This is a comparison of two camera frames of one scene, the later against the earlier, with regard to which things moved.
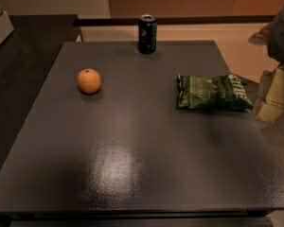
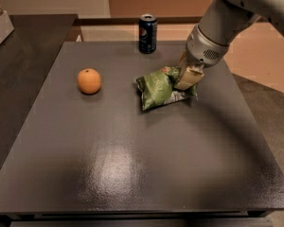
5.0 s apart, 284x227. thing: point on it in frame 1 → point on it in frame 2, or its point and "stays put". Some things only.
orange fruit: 89,80 stays put
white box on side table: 1,27 stays put
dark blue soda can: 148,33 stays put
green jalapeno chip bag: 212,93 → 157,88
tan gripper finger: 279,95 → 204,52
